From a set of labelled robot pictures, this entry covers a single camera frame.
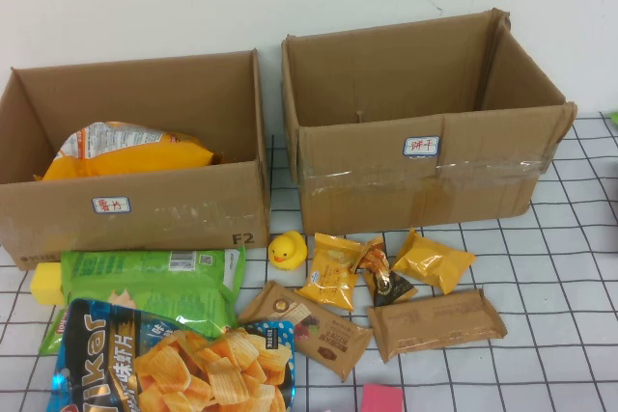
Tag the plain yellow small snack pack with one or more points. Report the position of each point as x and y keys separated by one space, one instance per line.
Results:
x=429 y=262

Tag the blue Vikar shrimp chip bag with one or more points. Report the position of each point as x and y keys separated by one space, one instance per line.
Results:
x=96 y=359

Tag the yellow printed small snack pack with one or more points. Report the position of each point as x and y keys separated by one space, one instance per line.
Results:
x=328 y=277

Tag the taped cardboard box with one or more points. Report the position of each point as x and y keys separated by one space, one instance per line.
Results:
x=362 y=180

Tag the yellow rubber duck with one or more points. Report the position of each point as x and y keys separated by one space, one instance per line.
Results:
x=288 y=250

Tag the cardboard box marked F2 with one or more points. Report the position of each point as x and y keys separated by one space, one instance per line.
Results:
x=193 y=200

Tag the black orange triangular candy pack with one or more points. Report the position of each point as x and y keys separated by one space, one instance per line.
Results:
x=388 y=289

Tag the brown wafer pack with picture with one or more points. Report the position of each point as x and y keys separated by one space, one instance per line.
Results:
x=333 y=339

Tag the yellow chip bag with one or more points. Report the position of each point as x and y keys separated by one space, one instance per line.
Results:
x=145 y=156

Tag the green Lay's chip bag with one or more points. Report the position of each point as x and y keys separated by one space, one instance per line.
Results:
x=154 y=282

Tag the plain brown wafer pack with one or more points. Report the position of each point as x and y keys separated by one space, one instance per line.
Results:
x=434 y=322

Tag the pink sticky note pad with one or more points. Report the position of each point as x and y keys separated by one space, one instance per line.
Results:
x=381 y=400

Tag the white black-grid tablecloth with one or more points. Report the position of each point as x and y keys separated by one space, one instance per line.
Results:
x=531 y=286

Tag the yellow sponge block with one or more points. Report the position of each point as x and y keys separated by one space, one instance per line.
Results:
x=46 y=286

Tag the green object at table edge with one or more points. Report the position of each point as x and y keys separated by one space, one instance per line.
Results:
x=614 y=118

